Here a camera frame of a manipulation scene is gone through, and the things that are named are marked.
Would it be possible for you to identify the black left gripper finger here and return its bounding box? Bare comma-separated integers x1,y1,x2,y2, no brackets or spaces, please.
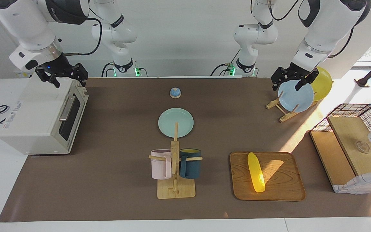
271,67,286,91
295,69,319,91

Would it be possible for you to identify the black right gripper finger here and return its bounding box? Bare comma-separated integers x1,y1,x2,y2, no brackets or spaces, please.
74,63,89,87
36,66,60,88

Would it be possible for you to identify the glass oven door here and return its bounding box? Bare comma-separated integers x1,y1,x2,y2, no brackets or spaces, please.
54,86,89,142

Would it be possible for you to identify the yellow corn cob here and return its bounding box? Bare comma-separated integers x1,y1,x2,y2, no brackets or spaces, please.
247,152,266,193

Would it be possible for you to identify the mint green plate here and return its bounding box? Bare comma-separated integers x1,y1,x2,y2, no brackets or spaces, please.
158,108,194,138

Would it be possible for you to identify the white toaster oven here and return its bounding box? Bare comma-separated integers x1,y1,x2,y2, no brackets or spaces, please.
0,77,89,156

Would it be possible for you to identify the yellow plate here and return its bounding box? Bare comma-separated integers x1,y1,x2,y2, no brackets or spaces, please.
309,67,333,102

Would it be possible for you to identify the light blue plate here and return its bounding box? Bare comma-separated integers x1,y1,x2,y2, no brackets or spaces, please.
278,80,315,113

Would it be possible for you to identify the white socket box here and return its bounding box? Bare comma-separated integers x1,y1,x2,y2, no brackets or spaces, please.
13,69,33,78

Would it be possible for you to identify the wooden dish rack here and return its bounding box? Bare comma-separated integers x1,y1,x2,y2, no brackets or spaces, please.
266,81,334,123

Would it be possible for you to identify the wooden lid board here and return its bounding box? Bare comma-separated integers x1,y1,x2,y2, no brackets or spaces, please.
327,116,371,176

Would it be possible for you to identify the flat wooden board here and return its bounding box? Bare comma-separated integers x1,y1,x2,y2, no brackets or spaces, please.
310,130,356,186

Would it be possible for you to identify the square wooden tray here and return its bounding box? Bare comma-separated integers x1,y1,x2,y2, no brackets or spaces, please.
230,151,306,202

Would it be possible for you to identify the brown table mat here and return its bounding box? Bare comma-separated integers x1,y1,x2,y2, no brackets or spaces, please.
0,77,371,223

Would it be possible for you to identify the white checked cloth liner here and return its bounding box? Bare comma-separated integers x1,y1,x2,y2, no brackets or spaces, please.
333,170,371,194

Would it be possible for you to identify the pink mug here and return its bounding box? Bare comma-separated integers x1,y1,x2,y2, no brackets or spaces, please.
151,149,173,180

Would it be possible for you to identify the dark blue mug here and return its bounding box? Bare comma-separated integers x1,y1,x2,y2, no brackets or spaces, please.
179,148,202,179

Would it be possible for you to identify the wooden mug rack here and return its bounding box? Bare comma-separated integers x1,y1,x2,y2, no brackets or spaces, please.
148,122,203,199

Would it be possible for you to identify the black base cable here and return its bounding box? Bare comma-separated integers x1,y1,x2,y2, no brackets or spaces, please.
210,48,241,76
101,62,116,78

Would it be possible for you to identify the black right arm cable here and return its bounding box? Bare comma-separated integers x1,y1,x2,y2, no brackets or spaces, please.
62,18,103,57

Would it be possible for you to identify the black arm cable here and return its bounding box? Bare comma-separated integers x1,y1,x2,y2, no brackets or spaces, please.
327,27,355,58
62,18,103,57

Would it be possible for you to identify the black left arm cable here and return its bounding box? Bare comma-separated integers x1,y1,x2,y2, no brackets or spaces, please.
327,27,355,58

